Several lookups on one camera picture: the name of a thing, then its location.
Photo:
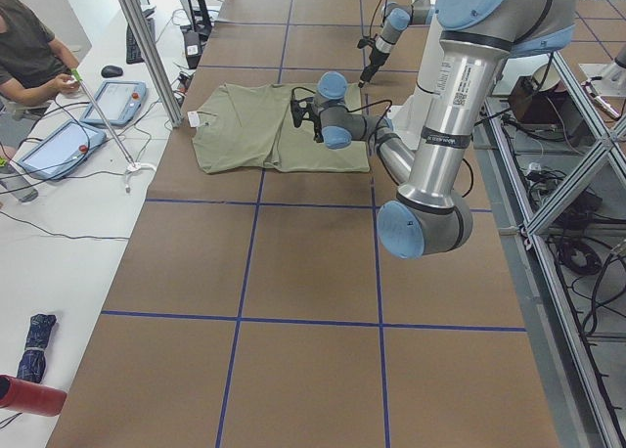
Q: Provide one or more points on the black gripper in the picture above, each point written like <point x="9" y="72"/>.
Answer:
<point x="374" y="58"/>
<point x="317" y="128"/>

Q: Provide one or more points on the olive green long-sleeve shirt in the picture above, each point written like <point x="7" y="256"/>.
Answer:
<point x="252" y="127"/>

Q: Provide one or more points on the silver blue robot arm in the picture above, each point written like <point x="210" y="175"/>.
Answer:
<point x="477" y="38"/>
<point x="395" y="20"/>

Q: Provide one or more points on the person's hand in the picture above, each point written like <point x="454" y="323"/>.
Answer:
<point x="65" y="84"/>

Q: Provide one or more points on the white paper clothing tag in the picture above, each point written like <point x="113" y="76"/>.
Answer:
<point x="194" y="119"/>

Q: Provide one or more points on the long metal reacher stick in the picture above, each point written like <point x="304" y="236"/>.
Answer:
<point x="133" y="165"/>

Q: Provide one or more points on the far blue teach pendant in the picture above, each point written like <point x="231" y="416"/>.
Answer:
<point x="120" y="100"/>

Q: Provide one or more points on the blue teach pendant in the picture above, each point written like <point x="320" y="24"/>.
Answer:
<point x="120" y="100"/>
<point x="56" y="156"/>

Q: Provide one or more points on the black computer mouse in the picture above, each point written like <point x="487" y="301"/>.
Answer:
<point x="110" y="71"/>

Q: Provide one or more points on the near blue teach pendant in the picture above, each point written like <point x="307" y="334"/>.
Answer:
<point x="56" y="156"/>

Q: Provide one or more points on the seated person in dark shirt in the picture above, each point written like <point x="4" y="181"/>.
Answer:
<point x="31" y="56"/>

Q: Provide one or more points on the dark blue folded umbrella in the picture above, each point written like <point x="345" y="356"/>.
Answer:
<point x="32" y="365"/>

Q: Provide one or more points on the red cylinder bottle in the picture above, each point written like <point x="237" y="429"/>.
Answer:
<point x="31" y="397"/>

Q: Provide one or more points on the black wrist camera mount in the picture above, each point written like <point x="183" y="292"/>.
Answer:
<point x="300" y="111"/>

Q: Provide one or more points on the aluminium frame post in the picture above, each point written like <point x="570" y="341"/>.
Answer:
<point x="132" y="11"/>

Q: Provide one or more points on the aluminium frame rail structure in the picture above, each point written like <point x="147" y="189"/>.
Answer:
<point x="552" y="152"/>

